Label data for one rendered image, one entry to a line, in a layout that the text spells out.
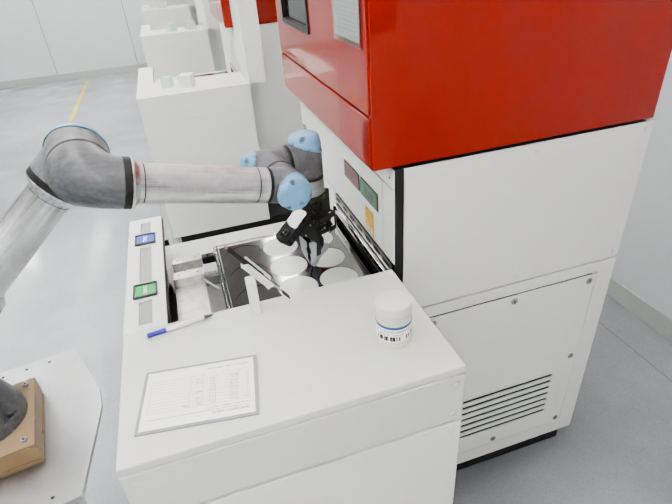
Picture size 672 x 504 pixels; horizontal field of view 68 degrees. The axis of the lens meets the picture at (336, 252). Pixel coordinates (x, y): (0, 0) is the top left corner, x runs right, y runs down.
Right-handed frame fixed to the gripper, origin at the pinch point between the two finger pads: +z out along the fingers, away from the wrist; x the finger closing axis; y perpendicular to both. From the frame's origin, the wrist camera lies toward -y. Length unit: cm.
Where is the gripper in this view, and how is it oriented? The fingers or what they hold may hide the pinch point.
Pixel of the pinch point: (311, 263)
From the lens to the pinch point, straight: 135.3
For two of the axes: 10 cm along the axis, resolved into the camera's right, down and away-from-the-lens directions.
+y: 6.5, -4.4, 6.2
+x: -7.6, -3.1, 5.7
